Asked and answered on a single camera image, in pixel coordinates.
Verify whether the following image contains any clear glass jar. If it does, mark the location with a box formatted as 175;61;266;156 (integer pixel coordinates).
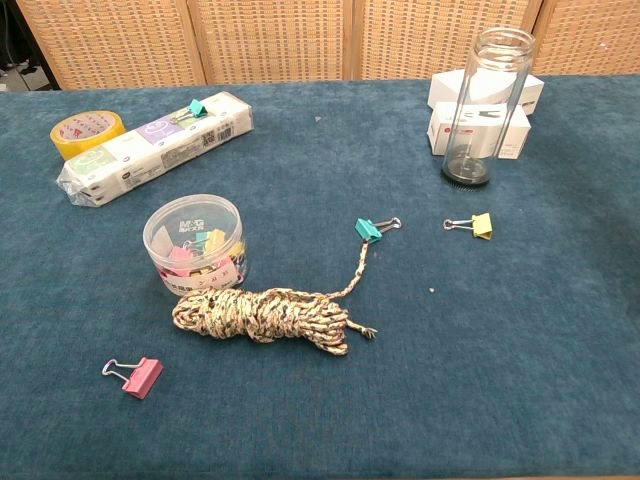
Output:
440;27;537;191

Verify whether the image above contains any clear round clip container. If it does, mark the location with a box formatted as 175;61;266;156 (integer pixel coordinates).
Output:
142;193;250;297

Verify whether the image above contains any yellow binder clip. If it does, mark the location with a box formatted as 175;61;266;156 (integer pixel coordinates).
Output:
442;212;493;240

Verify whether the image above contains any blue table cloth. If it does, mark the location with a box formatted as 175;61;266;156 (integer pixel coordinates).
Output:
0;73;640;480

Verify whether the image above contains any small teal binder clip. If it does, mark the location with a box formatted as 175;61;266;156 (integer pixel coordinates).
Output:
169;98;209;125

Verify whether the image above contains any long wrapped tissue pack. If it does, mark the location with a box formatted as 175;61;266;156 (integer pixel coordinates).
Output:
56;91;255;208

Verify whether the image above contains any plain white box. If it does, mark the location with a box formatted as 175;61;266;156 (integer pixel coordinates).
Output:
427;68;545;116

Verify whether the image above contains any woven rattan folding screen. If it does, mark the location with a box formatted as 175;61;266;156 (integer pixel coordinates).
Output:
14;0;640;91

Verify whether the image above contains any white box with red print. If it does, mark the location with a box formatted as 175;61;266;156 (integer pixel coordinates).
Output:
425;101;532;161

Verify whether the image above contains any pink binder clip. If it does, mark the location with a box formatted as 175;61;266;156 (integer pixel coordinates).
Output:
101;356;165;400

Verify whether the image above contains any yellow tape roll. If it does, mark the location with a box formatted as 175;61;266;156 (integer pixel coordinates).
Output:
49;110;127;162

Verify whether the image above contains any coiled camouflage rope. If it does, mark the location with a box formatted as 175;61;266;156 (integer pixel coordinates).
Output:
171;239;378;357

